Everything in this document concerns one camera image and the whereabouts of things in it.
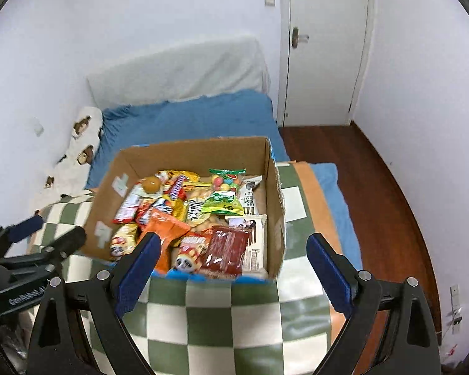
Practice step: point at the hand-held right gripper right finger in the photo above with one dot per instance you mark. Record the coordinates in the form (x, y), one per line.
(332, 277)

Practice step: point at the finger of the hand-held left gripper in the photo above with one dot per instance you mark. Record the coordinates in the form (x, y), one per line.
(23, 227)
(72, 239)

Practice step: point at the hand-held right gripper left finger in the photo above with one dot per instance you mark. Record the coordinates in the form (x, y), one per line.
(136, 273)

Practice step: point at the yellow white snack packet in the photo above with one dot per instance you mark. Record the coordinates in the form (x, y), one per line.
(123, 242)

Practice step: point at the orange panda snack packet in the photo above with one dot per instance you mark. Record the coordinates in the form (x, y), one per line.
(168, 231)

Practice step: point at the red white bar packet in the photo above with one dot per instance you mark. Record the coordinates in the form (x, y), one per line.
(127, 207)

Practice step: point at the red orange snack packet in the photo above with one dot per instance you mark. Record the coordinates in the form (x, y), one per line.
(160, 207)

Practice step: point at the brown cardboard box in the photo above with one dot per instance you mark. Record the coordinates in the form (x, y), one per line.
(273, 218)

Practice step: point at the white brown wafer packet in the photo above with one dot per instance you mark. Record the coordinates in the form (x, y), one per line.
(256, 242)

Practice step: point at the clear cookie packet yellow top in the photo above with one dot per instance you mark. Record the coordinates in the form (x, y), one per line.
(197, 211)

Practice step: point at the dark red chocolate packet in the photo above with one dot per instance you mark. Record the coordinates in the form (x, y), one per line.
(223, 250)

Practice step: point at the orange round jelly cup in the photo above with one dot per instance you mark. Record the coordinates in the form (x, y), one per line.
(151, 184)

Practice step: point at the brown red chocolate bar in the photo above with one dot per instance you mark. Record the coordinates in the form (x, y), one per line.
(176, 187)

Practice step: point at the yellow red noodle packet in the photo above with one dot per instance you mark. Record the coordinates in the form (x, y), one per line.
(179, 175)

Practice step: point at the lime green candy packet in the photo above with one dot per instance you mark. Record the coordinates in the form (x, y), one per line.
(221, 203)

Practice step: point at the white black snack packet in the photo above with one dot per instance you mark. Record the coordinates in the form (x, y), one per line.
(251, 193)

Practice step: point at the green header gumball bag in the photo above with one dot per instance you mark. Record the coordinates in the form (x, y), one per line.
(226, 180)

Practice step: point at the crumpled silver plastic bag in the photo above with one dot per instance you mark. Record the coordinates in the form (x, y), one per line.
(11, 340)

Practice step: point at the green white checkered blanket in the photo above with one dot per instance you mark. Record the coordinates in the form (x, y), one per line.
(219, 320)

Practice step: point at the bear print pillow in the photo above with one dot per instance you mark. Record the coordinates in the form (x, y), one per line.
(80, 144)

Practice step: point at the white power strip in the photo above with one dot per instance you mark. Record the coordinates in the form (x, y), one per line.
(456, 308)

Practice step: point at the blue bedsheet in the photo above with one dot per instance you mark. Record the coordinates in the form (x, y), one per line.
(203, 117)

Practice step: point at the white door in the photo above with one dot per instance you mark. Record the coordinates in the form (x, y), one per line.
(324, 47)

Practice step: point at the white wall socket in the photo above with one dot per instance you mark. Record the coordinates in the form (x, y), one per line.
(39, 128)

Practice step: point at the white light switch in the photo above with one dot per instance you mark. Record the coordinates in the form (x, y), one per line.
(270, 0)

